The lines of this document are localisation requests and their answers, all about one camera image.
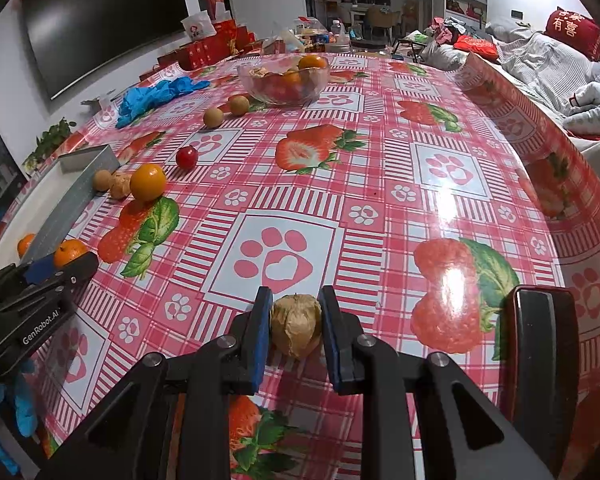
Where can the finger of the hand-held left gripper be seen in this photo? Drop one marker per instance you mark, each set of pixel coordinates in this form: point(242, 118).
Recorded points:
point(42, 267)
point(77, 270)

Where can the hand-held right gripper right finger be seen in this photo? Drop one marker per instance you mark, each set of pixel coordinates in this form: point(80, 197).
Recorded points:
point(332, 340)

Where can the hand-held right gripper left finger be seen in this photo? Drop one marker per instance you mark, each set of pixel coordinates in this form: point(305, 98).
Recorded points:
point(260, 340)

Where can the orange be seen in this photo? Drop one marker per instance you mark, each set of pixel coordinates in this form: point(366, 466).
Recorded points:
point(290, 78)
point(147, 182)
point(70, 252)
point(26, 244)
point(312, 62)

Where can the walnut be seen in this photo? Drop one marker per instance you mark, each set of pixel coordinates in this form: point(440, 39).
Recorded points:
point(120, 186)
point(295, 327)

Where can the grey tray with white inside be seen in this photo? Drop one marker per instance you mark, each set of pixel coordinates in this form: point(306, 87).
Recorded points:
point(65, 205)

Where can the tan longan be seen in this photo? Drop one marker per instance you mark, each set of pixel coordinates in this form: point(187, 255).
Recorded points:
point(101, 180)

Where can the red cherry tomato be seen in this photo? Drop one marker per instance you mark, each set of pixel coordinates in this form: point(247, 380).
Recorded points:
point(186, 157)

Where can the person's left hand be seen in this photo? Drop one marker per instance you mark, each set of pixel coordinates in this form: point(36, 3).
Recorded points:
point(27, 410)

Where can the green vegetables on counter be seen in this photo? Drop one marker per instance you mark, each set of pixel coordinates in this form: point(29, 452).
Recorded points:
point(50, 140)

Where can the white open cardboard box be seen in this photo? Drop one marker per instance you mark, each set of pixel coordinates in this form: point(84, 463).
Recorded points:
point(100, 100)

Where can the pile of blue disposable gloves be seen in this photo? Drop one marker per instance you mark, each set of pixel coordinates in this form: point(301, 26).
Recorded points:
point(150, 95)

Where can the kiwi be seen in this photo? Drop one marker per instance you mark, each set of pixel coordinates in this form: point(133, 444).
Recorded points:
point(239, 105)
point(213, 117)

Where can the black television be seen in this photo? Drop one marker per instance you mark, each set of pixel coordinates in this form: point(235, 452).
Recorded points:
point(105, 25)

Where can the clear glass bowl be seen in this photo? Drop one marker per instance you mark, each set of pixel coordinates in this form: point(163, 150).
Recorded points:
point(282, 92)

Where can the stack of red gift boxes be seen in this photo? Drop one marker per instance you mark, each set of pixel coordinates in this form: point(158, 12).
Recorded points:
point(205, 47)

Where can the white printed bag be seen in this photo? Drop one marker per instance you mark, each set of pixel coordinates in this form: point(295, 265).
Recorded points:
point(197, 25)

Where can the red cloth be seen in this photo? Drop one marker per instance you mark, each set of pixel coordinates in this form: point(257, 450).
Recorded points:
point(475, 46)

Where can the grey striped blanket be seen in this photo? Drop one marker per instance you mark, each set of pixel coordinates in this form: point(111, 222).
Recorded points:
point(545, 70)

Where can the white cloth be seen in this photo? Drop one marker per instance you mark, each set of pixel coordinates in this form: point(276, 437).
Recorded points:
point(595, 110)

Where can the red embroidered pillow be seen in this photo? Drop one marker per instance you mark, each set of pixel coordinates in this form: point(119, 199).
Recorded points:
point(575, 30)

